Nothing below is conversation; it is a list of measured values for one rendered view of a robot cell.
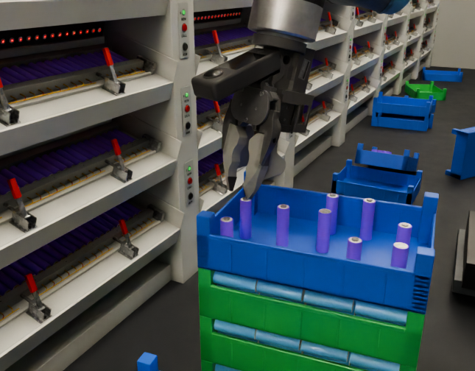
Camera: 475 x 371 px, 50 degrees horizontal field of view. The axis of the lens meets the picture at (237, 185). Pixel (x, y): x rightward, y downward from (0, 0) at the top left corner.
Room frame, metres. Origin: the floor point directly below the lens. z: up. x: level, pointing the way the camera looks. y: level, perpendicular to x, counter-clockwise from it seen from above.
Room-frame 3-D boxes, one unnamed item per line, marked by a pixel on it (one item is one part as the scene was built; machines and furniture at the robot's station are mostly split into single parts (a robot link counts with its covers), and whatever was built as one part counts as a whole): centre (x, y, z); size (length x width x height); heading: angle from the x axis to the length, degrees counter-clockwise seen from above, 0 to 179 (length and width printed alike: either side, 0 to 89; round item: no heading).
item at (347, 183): (1.86, -0.55, 0.04); 0.30 x 0.20 x 0.08; 62
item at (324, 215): (0.66, -0.12, 0.44); 0.02 x 0.02 x 0.06
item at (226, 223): (0.64, 0.01, 0.44); 0.02 x 0.02 x 0.06
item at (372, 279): (0.66, -0.12, 0.44); 0.30 x 0.20 x 0.08; 69
